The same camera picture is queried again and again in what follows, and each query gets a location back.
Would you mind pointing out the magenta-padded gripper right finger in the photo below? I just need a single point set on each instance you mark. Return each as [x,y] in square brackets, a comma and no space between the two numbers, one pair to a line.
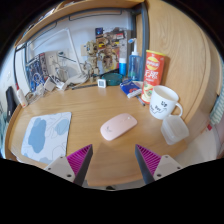
[166,166]

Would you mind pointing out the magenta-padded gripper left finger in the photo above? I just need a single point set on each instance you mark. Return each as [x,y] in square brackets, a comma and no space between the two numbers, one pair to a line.
[60,166]

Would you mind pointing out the pink computer mouse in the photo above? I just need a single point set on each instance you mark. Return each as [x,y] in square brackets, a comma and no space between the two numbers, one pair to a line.
[118,126]

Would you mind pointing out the grey blue-blotched mouse pad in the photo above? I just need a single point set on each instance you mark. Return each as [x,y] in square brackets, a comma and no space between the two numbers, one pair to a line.
[46,136]

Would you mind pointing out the translucent plastic container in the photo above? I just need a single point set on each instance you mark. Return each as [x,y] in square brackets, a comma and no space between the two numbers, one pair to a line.
[175,130]

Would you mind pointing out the white printed mug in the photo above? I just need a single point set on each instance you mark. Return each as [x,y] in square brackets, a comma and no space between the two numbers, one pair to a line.
[161,101]

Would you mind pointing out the green striped towel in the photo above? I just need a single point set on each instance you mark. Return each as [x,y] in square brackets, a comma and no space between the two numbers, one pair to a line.
[217,106]

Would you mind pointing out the black bag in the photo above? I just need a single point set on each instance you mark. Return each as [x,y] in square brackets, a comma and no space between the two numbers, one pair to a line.
[11,103]

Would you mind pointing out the white power strip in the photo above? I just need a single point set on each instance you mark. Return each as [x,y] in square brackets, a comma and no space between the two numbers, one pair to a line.
[61,85]

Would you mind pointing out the black pen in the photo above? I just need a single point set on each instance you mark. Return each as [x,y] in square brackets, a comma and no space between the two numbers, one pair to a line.
[84,86]

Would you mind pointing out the blue tissue packet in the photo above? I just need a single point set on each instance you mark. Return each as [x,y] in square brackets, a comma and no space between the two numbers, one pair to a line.
[130,88]

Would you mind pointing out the white desk lamp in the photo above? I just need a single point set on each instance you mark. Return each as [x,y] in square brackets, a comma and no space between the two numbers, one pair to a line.
[78,80]

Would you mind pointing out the small white clock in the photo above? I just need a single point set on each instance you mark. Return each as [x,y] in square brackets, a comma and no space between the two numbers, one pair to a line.
[102,83]

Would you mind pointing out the red snack canister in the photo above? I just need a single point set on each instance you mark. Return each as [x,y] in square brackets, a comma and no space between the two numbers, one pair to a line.
[153,73]

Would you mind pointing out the blue model kit box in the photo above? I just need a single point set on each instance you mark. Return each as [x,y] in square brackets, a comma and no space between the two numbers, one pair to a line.
[33,73]

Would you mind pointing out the dark teal bowl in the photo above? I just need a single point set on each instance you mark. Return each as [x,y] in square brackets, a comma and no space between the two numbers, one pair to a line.
[112,79]

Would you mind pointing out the blue spray bottle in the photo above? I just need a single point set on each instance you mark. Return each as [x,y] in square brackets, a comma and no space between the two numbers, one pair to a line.
[134,68]

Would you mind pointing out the small blue white bottle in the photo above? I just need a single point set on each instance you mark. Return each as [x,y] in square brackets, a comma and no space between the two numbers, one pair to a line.
[123,66]

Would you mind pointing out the tan robot figure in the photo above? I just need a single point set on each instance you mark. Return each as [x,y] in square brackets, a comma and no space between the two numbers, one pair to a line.
[100,55]

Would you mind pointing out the colourful printed box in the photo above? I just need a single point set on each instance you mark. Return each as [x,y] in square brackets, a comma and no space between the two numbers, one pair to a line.
[118,40]

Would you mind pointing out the wooden shelf unit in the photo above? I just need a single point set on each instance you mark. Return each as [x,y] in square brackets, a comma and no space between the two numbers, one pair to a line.
[83,7]

